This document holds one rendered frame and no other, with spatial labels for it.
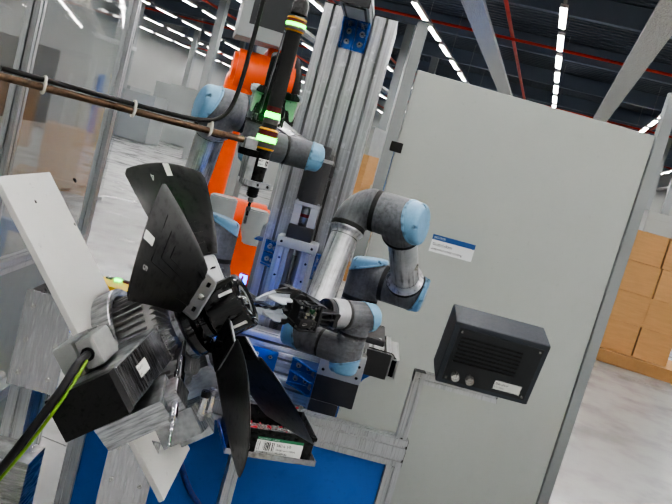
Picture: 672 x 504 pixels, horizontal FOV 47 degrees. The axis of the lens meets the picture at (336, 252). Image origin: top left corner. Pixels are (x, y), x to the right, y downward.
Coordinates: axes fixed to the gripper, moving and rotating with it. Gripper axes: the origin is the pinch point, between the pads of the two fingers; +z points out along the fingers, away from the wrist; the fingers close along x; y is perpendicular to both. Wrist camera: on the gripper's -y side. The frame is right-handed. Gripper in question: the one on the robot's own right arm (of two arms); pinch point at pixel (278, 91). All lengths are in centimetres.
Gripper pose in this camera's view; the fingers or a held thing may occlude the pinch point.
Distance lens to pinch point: 167.0
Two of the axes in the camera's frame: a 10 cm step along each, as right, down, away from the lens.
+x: -9.5, -2.3, -2.0
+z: 1.6, 1.8, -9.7
